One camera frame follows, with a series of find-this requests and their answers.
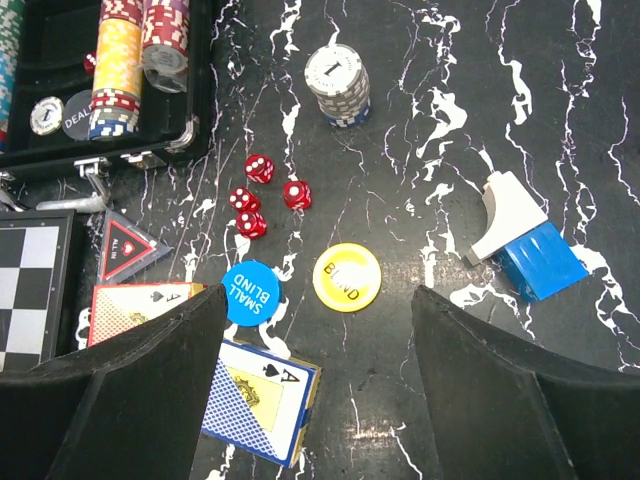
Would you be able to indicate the red playing card deck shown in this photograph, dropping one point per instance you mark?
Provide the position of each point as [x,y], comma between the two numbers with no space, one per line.
[118,308]

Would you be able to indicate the green blue chip column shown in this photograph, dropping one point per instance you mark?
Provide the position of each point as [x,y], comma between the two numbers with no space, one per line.
[11,25]

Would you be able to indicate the triangular all-in marker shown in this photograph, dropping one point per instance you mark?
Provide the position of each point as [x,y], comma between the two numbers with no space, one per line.
[126,250]

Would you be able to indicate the black white chess board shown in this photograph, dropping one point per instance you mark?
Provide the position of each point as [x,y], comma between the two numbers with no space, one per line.
[39,268]

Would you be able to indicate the white and blue block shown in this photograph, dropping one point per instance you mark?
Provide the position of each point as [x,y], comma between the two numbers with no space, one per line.
[519,236]

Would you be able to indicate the red die in case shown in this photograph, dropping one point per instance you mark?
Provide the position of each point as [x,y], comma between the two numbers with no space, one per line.
[90,63]

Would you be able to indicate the blue playing card deck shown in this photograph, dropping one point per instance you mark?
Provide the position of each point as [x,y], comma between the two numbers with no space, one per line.
[260,402]

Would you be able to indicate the yellow big blind button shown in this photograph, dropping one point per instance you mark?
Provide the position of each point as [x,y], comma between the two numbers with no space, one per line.
[347,277]

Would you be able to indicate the blue small blind button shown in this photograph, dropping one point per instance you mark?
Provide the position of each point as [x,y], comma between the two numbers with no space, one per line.
[253,293]

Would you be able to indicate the purple red chip column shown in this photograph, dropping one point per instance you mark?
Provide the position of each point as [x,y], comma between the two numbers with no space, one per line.
[165,35]

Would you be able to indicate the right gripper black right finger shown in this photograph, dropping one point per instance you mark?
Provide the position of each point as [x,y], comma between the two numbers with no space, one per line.
[503,408]

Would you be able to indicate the black poker set case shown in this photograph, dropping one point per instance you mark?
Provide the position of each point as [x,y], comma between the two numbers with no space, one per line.
[55,37]

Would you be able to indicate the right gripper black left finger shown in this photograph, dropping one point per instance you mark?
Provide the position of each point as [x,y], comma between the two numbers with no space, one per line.
[130,407]

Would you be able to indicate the grey dealer button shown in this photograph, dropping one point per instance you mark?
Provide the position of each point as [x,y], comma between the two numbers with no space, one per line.
[76,116]

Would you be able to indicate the red yellow chip column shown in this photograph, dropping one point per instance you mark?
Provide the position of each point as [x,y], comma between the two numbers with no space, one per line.
[117,80]

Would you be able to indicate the grey white chip stack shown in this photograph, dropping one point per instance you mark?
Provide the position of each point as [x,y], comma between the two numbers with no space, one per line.
[340,82]

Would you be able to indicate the white single chip in case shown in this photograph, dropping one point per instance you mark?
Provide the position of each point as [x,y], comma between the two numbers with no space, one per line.
[47,116]

